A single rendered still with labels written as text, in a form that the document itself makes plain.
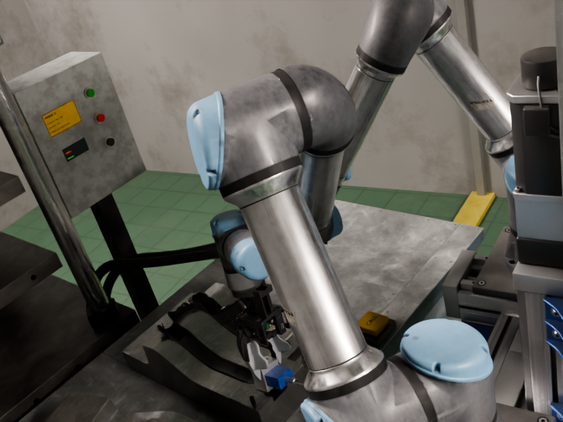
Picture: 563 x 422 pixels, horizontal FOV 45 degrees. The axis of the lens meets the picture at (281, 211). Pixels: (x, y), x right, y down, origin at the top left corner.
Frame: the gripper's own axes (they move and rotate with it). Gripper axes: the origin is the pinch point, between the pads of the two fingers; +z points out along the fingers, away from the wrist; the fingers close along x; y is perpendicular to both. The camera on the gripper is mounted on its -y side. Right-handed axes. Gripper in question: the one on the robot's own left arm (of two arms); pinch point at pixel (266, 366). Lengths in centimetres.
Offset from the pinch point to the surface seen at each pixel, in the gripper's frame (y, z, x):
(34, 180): -66, -44, -4
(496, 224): -55, 59, 201
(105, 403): -30.0, 2.2, -23.2
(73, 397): -39.0, 1.0, -26.0
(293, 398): 1.4, 10.5, 3.5
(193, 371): -20.2, 2.7, -5.3
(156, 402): -32.1, 11.0, -10.6
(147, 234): -242, 43, 126
